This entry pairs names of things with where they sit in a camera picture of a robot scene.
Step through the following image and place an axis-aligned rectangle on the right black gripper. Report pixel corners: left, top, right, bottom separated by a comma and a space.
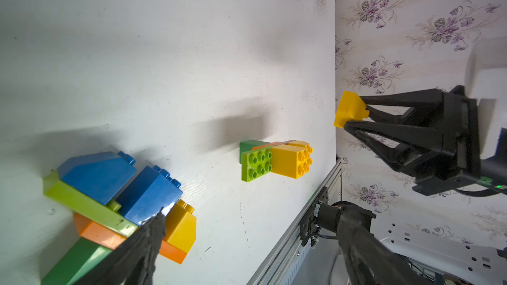
344, 85, 480, 196

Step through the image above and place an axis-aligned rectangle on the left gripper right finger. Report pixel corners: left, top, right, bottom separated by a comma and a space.
336, 213, 426, 285

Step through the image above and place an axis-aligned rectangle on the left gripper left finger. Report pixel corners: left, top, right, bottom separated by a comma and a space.
76, 212, 166, 284

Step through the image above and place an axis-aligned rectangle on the orange long lego brick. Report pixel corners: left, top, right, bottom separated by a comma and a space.
73, 212, 187, 264

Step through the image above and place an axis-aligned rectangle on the small green lego brick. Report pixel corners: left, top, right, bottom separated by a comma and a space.
41, 237, 112, 285

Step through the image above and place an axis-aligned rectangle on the lime green lego plate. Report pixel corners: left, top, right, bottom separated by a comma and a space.
43, 171, 138, 238

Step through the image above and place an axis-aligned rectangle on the yellow sloped lego brick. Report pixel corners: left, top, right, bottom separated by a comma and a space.
164, 199, 197, 253

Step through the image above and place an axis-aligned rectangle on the yellow lego brick hidden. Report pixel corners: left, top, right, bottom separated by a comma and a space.
334, 91, 370, 129

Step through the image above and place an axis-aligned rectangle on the blue square lego brick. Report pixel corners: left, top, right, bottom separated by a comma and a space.
116, 166, 182, 226

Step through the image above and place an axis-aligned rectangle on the blue sloped lego brick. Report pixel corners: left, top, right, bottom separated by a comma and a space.
58, 151, 136, 205

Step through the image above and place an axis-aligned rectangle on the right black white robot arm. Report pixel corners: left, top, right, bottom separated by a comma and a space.
334, 85, 506, 197

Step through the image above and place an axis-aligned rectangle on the aluminium front rail frame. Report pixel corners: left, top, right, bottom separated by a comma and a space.
248, 158, 342, 284

